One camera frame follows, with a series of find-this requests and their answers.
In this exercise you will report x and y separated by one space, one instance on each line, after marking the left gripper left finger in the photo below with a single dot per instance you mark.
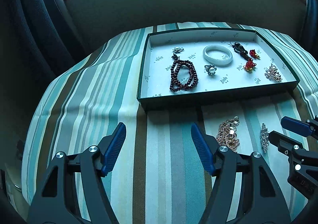
56 201

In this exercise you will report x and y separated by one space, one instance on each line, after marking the dark blue curtain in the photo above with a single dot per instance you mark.
47 41

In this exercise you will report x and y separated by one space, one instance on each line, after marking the dark green jewelry tray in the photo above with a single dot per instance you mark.
215 83

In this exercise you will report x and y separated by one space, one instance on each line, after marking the black cord bead pendant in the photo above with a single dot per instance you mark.
239 49

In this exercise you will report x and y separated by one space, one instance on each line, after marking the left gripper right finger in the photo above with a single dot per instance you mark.
261 199

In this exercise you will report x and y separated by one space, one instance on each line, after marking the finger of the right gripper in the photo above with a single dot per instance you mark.
305 129
291 148

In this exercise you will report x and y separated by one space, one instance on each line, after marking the small pearl flower brooch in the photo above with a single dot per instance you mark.
178 49

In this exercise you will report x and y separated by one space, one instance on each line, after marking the large pearl cluster brooch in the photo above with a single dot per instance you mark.
272 74

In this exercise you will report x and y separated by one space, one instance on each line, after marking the red tassel gold charm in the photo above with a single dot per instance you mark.
253 54

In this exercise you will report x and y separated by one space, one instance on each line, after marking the silver rhinestone bar brooch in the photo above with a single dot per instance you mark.
264 138

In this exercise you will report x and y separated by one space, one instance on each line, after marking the white jade bangle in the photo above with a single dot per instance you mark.
217 55

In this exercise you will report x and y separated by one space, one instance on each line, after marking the red knotted cord gold charm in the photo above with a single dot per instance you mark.
250 65

